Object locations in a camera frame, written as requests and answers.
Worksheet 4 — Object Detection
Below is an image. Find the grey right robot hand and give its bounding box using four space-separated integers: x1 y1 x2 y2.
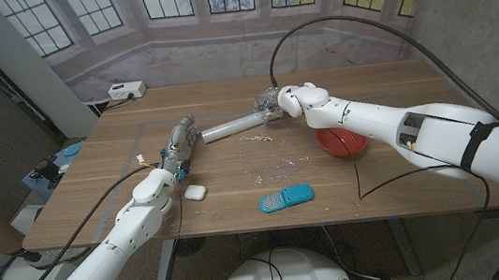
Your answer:
251 85 287 127

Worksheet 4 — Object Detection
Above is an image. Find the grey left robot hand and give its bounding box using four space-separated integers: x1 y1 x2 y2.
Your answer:
154 113 207 183

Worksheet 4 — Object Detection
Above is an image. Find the cling film roll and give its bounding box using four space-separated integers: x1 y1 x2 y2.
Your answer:
199 109 273 145

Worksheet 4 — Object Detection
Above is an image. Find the clear cling film sheet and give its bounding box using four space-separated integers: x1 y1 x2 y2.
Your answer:
234 125 314 187

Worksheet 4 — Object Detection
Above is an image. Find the white airpods case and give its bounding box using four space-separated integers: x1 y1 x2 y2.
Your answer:
183 183 209 204

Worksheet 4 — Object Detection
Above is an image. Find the red bowl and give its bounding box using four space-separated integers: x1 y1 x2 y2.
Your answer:
315 122 372 161

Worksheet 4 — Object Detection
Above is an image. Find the printed window backdrop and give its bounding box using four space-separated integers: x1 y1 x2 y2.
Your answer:
0 0 442 112

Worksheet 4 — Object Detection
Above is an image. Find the white power strip box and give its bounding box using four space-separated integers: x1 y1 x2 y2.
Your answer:
107 80 149 103

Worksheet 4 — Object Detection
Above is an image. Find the black round grille object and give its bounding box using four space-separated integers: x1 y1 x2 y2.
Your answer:
173 235 208 258

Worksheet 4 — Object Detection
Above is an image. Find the blue stool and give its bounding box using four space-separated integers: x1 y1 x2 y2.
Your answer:
18 140 92 207

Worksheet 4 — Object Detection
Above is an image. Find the grey table leg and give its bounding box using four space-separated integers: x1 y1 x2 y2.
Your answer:
388 215 422 279
149 238 181 280

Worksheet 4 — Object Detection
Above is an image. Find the black device on stool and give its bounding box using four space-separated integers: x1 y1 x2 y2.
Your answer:
27 155 64 192

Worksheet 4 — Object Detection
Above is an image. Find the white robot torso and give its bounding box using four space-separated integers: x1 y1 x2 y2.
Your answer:
214 240 355 280

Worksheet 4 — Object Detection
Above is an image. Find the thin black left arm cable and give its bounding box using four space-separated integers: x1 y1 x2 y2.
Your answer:
143 179 194 280

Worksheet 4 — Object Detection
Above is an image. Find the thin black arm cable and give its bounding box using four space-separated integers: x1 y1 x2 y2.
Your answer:
326 111 499 280
143 179 194 280

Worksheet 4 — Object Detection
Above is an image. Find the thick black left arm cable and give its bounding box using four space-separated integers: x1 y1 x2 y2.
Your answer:
0 161 175 280

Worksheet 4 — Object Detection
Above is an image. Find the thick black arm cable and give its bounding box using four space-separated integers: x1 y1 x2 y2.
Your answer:
0 161 175 280
263 0 499 280

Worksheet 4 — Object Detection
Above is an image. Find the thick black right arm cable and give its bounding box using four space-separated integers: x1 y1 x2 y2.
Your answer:
263 0 499 280

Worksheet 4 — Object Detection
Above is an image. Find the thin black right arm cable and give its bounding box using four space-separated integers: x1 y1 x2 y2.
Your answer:
326 111 499 280

